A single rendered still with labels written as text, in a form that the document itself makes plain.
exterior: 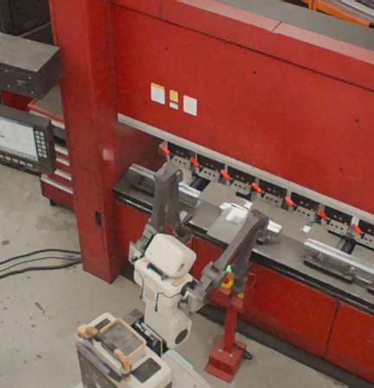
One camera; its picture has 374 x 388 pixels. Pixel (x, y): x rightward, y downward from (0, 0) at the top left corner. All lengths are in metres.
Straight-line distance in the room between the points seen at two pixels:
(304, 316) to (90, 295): 1.56
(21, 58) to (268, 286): 1.97
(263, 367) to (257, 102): 1.89
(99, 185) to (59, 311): 1.05
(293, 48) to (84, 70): 1.21
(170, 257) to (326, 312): 1.19
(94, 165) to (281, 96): 1.36
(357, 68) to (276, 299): 1.72
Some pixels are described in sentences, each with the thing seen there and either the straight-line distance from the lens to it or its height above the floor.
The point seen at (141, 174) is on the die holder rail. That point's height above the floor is 0.97.
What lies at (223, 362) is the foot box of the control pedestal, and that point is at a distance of 4.91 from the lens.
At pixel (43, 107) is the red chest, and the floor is 0.98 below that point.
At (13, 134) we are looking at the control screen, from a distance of 4.39.
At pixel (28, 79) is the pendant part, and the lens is 4.09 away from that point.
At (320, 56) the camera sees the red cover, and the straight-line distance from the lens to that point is 3.60.
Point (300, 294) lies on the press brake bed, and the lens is 4.57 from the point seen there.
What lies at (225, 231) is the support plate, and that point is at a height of 1.00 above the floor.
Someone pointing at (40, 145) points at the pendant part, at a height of 1.45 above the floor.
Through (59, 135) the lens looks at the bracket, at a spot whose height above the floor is 1.21.
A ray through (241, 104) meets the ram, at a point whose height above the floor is 1.80.
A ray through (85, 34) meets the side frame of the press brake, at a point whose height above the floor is 2.06.
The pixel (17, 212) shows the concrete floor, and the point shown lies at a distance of 6.02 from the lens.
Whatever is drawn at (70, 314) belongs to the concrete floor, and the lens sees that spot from 5.31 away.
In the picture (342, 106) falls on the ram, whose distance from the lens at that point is 3.72.
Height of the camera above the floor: 4.22
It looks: 44 degrees down
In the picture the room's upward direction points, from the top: 1 degrees clockwise
